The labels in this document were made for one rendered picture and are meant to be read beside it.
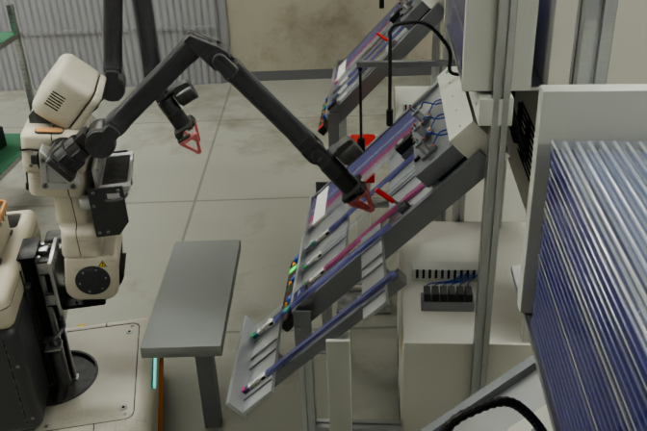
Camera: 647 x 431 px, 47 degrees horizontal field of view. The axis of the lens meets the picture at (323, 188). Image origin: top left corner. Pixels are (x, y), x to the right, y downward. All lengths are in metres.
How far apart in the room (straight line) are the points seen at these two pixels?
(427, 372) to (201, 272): 0.84
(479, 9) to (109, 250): 1.33
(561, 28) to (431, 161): 0.46
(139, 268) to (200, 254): 1.14
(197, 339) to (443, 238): 0.94
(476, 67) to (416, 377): 0.97
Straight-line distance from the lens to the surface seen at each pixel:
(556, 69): 1.86
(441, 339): 2.24
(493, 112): 1.83
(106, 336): 2.95
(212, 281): 2.56
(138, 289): 3.67
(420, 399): 2.37
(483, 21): 1.78
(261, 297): 3.49
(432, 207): 1.97
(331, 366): 1.96
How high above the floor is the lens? 2.02
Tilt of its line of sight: 28 degrees down
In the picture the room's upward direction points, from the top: 2 degrees counter-clockwise
